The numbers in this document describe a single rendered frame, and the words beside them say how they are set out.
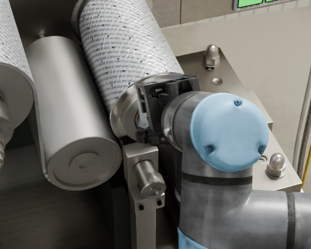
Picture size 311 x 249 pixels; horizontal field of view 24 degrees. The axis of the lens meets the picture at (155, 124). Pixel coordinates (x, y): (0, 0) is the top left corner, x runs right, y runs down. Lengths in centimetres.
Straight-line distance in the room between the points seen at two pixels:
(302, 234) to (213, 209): 9
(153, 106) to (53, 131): 25
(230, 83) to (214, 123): 78
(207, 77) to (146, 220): 40
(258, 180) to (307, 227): 56
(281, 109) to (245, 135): 222
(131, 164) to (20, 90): 22
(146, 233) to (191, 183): 50
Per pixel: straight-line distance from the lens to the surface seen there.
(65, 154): 111
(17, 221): 142
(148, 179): 107
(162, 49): 112
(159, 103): 91
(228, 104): 71
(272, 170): 130
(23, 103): 102
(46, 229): 140
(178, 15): 142
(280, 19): 339
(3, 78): 98
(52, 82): 118
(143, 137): 94
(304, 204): 76
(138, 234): 123
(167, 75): 105
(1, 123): 96
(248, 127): 71
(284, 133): 284
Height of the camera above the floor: 201
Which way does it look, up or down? 45 degrees down
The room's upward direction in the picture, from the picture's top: straight up
